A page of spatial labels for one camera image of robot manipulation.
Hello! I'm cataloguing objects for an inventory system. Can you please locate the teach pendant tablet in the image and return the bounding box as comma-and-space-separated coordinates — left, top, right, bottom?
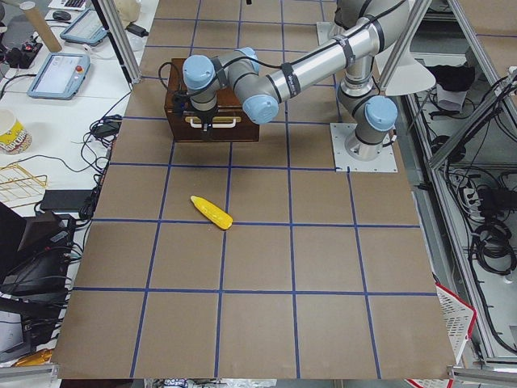
60, 8, 107, 46
27, 53, 90, 100

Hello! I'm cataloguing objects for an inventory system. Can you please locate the white perforated basket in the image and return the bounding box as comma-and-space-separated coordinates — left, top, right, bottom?
435, 283, 477, 365

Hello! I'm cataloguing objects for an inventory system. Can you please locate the yellow corn cob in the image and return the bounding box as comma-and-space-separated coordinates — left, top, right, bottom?
190, 196, 233, 230

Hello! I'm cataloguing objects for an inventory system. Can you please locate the white plastic chair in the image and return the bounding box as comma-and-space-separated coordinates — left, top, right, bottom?
375, 26, 435, 96

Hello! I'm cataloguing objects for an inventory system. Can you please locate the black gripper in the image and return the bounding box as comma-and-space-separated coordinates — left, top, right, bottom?
173, 91, 218, 140

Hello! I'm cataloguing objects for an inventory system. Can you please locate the popcorn paper cup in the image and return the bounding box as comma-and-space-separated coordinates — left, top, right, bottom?
1, 108, 32, 154

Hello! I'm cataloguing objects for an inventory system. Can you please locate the teach pendant tablet near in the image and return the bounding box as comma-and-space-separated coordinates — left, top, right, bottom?
27, 53, 90, 100

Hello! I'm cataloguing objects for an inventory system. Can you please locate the black computer mouse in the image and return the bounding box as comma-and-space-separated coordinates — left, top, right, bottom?
52, 10, 72, 22

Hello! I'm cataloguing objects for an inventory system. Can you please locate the orange bottle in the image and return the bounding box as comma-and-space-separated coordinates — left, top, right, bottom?
13, 349, 53, 367

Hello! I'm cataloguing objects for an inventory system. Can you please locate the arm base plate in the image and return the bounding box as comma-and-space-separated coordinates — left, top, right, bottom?
330, 123, 398, 173

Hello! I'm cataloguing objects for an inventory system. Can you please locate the gold wire rack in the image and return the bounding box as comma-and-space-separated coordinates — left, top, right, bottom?
1, 164, 48, 208

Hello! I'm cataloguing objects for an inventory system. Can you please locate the teach pendant tablet far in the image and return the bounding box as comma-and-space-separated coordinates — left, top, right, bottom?
60, 8, 107, 46

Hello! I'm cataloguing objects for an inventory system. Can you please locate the dark wooden drawer cabinet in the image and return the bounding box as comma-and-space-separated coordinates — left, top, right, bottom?
164, 58, 259, 142

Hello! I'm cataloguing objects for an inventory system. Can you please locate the cardboard tube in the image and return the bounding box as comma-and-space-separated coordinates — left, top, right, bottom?
19, 1, 62, 53

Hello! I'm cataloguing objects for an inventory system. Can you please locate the black power brick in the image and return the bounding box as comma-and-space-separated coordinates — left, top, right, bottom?
126, 23, 149, 37

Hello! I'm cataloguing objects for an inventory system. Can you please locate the aluminium frame post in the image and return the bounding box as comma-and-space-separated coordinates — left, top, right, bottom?
91, 0, 141, 85

